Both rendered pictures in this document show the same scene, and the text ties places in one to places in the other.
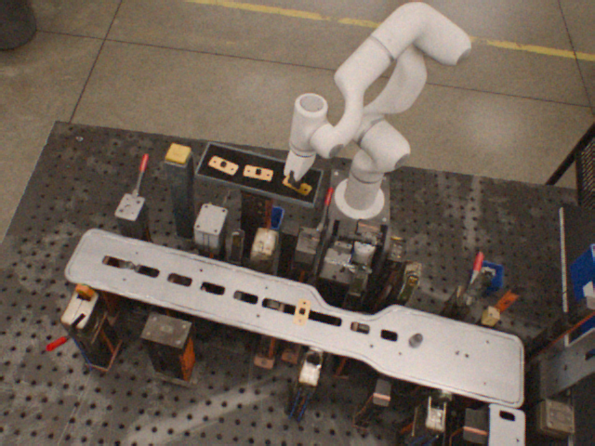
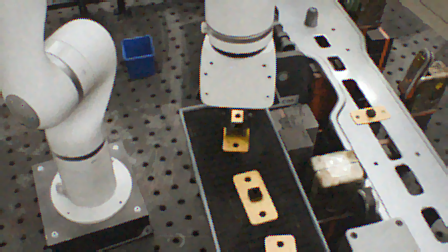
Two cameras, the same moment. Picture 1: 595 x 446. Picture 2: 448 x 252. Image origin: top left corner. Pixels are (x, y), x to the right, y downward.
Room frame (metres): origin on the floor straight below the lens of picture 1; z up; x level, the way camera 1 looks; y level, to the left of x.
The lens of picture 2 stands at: (1.19, 0.48, 1.70)
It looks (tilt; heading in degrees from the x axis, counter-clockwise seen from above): 48 degrees down; 252
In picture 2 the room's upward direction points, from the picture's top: straight up
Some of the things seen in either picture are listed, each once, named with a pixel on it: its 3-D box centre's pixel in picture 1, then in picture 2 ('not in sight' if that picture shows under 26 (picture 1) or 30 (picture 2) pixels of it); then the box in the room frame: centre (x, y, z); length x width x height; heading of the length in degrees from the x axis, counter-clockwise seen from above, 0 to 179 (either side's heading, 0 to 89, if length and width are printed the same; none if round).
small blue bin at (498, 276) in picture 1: (484, 278); (139, 57); (1.08, -0.72, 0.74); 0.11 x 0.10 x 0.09; 86
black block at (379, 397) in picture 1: (371, 407); (368, 75); (0.50, -0.32, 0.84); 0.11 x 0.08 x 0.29; 176
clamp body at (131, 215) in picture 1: (138, 236); not in sight; (0.89, 0.52, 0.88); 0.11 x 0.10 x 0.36; 176
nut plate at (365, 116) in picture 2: (302, 311); (370, 113); (0.69, -0.06, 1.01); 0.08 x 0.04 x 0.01; 176
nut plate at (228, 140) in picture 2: (297, 184); (236, 128); (1.02, 0.03, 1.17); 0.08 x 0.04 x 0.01; 68
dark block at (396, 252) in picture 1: (380, 282); not in sight; (0.89, -0.30, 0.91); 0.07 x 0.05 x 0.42; 176
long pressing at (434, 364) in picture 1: (295, 313); (377, 122); (0.68, -0.04, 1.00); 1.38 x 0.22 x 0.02; 86
